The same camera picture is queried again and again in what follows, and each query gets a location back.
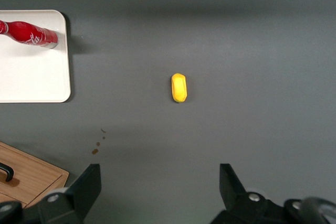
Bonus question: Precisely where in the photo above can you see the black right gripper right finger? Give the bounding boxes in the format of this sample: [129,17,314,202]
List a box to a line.
[209,163,284,224]

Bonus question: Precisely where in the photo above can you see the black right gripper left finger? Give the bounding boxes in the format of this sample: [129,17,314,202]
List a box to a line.
[22,163,102,224]

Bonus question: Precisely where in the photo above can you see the red coke bottle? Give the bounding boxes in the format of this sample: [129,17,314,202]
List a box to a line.
[0,20,59,49]

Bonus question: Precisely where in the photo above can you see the cream plastic tray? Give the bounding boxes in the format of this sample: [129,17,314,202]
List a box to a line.
[0,9,71,103]

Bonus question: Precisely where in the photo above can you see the wooden two-drawer cabinet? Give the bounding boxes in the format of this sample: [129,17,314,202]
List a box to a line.
[0,141,70,209]

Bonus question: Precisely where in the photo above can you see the yellow lemon-shaped toy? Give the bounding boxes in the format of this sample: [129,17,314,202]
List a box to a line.
[171,73,188,103]

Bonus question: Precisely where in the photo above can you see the black drawer handle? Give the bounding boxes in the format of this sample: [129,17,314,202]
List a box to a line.
[0,163,14,182]

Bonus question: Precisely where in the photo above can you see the grey right wrist cable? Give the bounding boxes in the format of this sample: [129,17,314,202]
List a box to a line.
[300,196,336,224]

